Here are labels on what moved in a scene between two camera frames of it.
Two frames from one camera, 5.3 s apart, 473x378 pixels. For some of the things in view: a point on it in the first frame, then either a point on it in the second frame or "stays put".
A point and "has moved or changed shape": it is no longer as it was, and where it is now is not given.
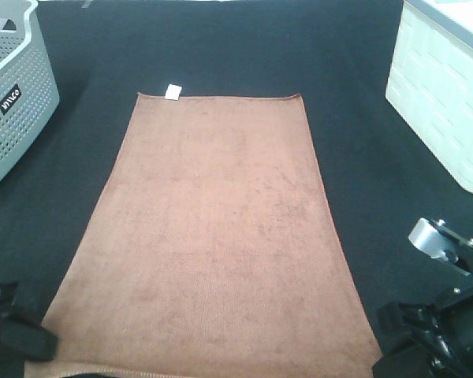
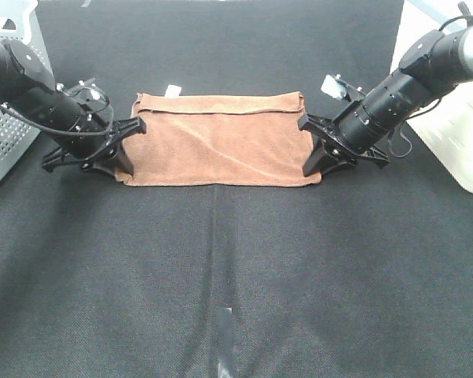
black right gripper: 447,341 to 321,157
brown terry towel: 215,253 has moved or changed shape
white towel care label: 173,92 stays put
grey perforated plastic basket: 21,94 stays put
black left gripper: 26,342 to 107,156
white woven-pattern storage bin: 438,79 stays put
